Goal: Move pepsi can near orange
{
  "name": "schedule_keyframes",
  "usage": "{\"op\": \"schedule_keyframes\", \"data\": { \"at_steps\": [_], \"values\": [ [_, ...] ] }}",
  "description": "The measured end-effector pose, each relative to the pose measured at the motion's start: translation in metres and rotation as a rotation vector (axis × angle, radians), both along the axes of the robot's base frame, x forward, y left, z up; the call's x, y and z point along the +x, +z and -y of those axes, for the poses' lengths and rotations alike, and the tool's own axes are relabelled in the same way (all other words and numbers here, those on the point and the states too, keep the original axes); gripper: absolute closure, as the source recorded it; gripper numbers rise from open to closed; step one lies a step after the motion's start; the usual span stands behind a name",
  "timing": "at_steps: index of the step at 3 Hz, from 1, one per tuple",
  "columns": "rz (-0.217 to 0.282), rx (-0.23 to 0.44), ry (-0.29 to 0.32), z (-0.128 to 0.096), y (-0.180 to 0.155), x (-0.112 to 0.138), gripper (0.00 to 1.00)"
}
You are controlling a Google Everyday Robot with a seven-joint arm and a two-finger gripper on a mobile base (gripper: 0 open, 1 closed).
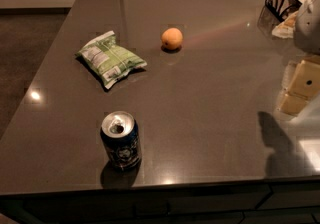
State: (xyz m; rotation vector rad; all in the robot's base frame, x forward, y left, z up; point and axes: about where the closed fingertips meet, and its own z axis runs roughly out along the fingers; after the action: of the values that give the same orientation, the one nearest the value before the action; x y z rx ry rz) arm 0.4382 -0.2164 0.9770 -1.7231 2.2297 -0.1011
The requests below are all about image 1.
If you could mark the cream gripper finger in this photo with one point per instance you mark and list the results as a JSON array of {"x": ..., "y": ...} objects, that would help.
[
  {"x": 292, "y": 105},
  {"x": 304, "y": 81}
]

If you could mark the blue pepsi can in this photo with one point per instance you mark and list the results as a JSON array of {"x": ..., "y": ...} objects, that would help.
[{"x": 120, "y": 135}]

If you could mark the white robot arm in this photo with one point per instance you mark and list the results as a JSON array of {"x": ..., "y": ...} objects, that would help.
[{"x": 307, "y": 38}]

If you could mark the orange fruit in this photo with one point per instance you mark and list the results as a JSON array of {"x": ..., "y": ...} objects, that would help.
[{"x": 172, "y": 38}]

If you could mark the green chip bag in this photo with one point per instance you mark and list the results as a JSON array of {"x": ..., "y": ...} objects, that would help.
[{"x": 109, "y": 61}]

